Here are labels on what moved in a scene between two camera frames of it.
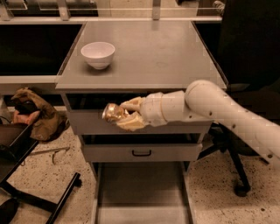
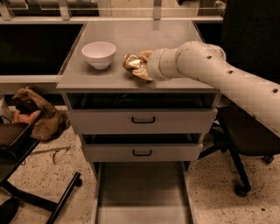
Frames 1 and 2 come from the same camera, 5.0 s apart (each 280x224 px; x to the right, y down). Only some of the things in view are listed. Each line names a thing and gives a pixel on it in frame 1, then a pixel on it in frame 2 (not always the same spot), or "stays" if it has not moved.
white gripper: [152, 108] to [154, 65]
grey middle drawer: [142, 147] stays
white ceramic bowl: [98, 54] stays
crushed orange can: [112, 112] to [132, 61]
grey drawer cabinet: [140, 177] stays
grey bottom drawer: [142, 192] stays
